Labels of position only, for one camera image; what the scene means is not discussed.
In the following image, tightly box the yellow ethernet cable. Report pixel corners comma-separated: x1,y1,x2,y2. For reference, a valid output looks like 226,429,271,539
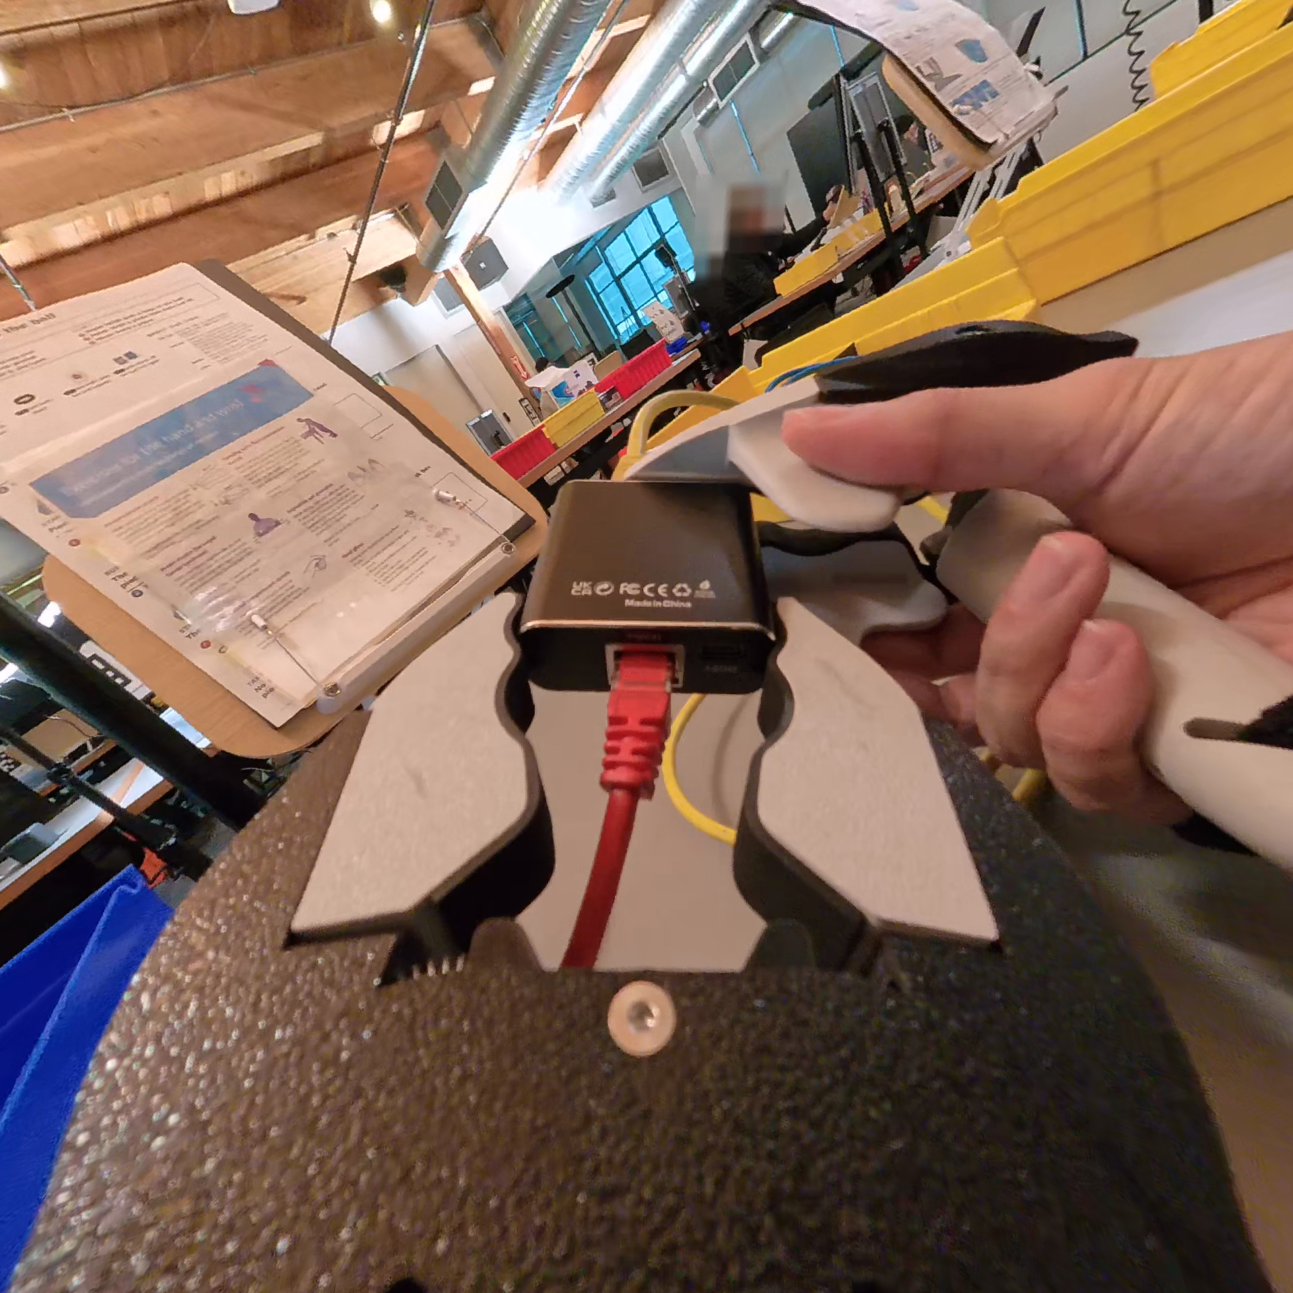
625,390,1048,847

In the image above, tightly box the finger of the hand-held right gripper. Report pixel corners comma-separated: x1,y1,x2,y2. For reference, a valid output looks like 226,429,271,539
757,524,953,650
619,390,913,532

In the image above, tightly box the black computer monitor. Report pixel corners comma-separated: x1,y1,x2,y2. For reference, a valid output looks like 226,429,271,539
786,76,860,199

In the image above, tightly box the grey desk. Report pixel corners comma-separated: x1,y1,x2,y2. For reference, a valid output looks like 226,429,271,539
525,173,1293,1293

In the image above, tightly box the red plastic bin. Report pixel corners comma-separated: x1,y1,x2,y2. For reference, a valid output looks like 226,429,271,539
595,339,672,401
489,425,551,489

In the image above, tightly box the black tripod pole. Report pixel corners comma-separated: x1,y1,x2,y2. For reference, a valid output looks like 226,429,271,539
0,596,266,832

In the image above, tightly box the blue plastic bin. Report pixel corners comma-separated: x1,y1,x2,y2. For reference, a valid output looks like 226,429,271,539
0,864,172,1284

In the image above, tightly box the person's right hand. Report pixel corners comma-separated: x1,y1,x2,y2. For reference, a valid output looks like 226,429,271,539
782,339,1293,826

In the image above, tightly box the silver ventilation duct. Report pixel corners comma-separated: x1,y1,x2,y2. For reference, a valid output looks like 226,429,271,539
415,0,608,275
540,0,769,208

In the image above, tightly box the red ethernet cable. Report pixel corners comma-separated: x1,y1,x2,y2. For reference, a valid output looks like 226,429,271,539
560,647,672,972

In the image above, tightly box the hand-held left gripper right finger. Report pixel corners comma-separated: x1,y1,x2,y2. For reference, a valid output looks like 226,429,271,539
732,598,1002,976

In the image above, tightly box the blue ethernet cable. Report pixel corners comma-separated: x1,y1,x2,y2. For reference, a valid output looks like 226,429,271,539
765,356,860,395

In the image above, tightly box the wooden document stand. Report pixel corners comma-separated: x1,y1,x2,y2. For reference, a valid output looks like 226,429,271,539
0,261,549,758
808,0,1066,171

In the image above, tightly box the large window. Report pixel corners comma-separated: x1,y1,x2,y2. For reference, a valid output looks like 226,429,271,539
583,198,699,330

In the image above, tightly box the white cardboard box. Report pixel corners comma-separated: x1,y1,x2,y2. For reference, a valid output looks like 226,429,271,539
525,364,599,410

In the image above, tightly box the instruction sheet document stand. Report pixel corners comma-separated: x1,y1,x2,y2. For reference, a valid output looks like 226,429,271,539
0,265,534,727

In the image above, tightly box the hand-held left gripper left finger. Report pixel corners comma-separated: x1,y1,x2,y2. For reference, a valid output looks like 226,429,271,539
289,593,557,964

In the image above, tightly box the small yellow bin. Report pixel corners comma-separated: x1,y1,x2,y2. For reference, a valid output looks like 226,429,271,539
540,388,608,452

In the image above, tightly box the black network adapter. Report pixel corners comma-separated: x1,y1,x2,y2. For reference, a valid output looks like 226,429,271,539
517,479,777,696

